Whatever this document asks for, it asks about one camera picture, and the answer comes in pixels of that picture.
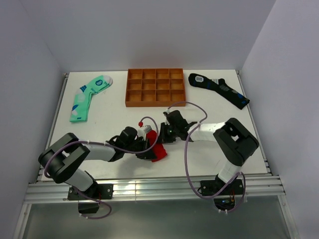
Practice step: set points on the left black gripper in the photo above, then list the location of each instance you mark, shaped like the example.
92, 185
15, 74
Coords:
147, 156

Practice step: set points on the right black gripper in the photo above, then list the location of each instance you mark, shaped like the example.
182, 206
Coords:
163, 138

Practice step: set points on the red santa sock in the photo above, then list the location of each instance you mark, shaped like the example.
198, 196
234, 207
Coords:
158, 149

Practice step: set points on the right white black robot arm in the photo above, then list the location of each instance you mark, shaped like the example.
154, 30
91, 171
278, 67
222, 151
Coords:
234, 139

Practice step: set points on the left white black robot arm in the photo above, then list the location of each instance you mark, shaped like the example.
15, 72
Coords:
63, 159

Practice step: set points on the orange compartment tray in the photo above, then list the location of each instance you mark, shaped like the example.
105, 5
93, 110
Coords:
158, 87

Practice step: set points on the mint green patterned sock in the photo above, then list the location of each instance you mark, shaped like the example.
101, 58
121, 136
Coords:
83, 97

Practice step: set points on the black blue sports sock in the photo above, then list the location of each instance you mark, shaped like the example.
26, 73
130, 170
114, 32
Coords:
220, 87

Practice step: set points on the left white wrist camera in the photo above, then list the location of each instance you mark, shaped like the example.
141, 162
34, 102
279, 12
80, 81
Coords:
143, 130

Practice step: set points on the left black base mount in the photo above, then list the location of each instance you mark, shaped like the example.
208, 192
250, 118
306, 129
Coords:
91, 200

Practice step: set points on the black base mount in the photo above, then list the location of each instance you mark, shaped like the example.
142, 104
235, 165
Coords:
91, 200
227, 202

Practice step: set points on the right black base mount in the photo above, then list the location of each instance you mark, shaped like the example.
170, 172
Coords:
227, 202

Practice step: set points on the aluminium front rail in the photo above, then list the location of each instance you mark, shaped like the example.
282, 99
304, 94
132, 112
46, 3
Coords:
148, 189

